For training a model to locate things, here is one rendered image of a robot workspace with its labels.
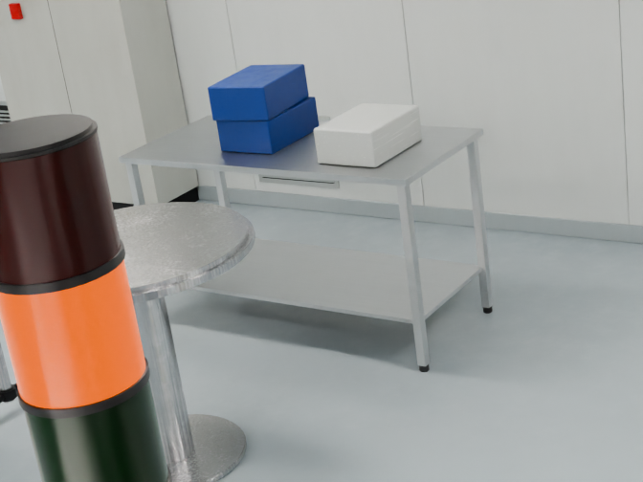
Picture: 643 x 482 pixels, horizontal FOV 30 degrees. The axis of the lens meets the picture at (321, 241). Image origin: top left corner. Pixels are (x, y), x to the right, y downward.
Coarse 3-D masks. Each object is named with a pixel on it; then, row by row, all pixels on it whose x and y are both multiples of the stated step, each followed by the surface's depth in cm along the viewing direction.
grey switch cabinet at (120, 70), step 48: (0, 0) 763; (48, 0) 739; (96, 0) 716; (144, 0) 724; (0, 48) 780; (48, 48) 755; (96, 48) 731; (144, 48) 728; (48, 96) 771; (96, 96) 747; (144, 96) 732; (144, 192) 755; (192, 192) 781
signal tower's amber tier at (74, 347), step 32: (96, 288) 43; (128, 288) 45; (32, 320) 43; (64, 320) 43; (96, 320) 43; (128, 320) 45; (32, 352) 43; (64, 352) 43; (96, 352) 44; (128, 352) 45; (32, 384) 44; (64, 384) 44; (96, 384) 44; (128, 384) 45
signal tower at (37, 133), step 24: (24, 120) 44; (48, 120) 44; (72, 120) 44; (0, 144) 42; (24, 144) 41; (48, 144) 41; (72, 144) 41; (120, 240) 45; (0, 288) 43; (24, 288) 42; (48, 288) 42; (144, 384) 46; (24, 408) 45; (48, 408) 44; (72, 408) 44; (96, 408) 44; (168, 480) 48
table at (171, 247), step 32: (128, 224) 472; (160, 224) 467; (192, 224) 462; (224, 224) 457; (128, 256) 438; (160, 256) 434; (192, 256) 429; (224, 256) 427; (160, 288) 411; (160, 320) 456; (160, 352) 459; (160, 384) 463; (160, 416) 467; (192, 416) 508; (192, 448) 481; (224, 448) 480; (192, 480) 460
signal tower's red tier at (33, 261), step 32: (32, 160) 41; (64, 160) 41; (96, 160) 43; (0, 192) 41; (32, 192) 41; (64, 192) 41; (96, 192) 42; (0, 224) 42; (32, 224) 41; (64, 224) 42; (96, 224) 43; (0, 256) 42; (32, 256) 42; (64, 256) 42; (96, 256) 43
